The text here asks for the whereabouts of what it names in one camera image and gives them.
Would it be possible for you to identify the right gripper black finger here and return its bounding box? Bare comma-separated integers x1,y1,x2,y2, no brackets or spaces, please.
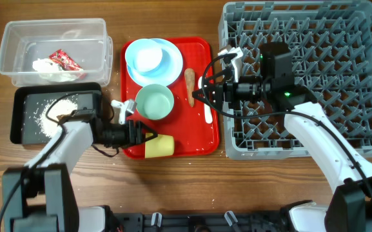
200,69,231,93
192,92,220,105

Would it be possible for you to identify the yellow plastic cup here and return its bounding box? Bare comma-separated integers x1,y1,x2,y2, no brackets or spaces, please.
144,134,175,159

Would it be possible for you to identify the green bowl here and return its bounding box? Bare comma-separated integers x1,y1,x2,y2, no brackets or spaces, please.
135,84,174,121

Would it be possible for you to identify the red strawberry cake wrapper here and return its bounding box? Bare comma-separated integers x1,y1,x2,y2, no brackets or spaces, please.
49,49,83,71

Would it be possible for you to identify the white tissue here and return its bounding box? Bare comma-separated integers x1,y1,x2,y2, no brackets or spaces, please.
32,59,78,82

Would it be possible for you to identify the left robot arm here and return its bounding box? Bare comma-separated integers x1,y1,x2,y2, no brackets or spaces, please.
0,109,157,231

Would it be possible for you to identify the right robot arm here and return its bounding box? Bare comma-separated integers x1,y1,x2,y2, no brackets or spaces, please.
192,42,372,231

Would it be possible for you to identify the grey dishwasher rack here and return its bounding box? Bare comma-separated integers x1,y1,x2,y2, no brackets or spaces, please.
218,1,372,158

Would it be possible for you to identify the white plastic spoon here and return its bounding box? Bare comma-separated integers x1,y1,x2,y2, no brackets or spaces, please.
198,77,213,124

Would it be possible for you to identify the red plastic tray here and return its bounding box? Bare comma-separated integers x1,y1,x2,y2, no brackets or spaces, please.
120,37,220,159

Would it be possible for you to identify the large light blue plate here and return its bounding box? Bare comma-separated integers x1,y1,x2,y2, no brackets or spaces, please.
126,38,183,86

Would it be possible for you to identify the small light blue plate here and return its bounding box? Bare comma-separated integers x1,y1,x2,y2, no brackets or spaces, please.
124,39,163,73

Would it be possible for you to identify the uncooked white rice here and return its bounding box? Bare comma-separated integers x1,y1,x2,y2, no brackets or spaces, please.
30,99,77,139

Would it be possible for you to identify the black rectangular bin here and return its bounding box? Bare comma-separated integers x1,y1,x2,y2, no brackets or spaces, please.
10,82,102,145

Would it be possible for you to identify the clear plastic container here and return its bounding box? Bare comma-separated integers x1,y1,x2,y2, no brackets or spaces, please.
0,18,113,87

